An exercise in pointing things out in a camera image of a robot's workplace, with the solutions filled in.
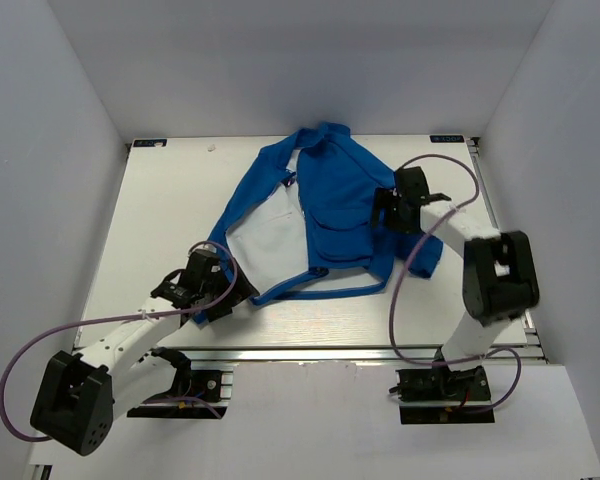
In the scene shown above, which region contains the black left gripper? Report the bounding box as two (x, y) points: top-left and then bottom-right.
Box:
(200, 257), (259, 321)

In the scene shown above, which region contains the blue zip jacket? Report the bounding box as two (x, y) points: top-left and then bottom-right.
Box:
(209, 123), (443, 306)

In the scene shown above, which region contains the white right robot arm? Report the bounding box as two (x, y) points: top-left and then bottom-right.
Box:
(371, 167), (540, 399)

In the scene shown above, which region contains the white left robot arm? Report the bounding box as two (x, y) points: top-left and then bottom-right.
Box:
(30, 248), (258, 456)

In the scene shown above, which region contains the blue right corner label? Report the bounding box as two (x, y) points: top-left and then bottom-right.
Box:
(429, 134), (465, 143)

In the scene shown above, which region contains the blue corner label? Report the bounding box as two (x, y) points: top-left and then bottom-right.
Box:
(132, 138), (167, 148)
(429, 134), (465, 143)

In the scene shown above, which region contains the blue left corner label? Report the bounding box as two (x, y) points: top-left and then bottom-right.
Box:
(132, 138), (167, 148)

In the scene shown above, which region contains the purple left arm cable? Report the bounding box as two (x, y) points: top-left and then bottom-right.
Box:
(0, 241), (240, 443)

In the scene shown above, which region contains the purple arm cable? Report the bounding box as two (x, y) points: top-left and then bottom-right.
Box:
(0, 241), (240, 443)
(388, 153), (524, 415)

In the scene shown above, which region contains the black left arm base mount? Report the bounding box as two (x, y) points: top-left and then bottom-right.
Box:
(127, 369), (233, 420)

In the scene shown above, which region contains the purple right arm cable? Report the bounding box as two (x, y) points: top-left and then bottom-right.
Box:
(388, 153), (524, 415)

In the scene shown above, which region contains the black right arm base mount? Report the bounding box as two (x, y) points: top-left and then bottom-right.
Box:
(388, 367), (495, 425)

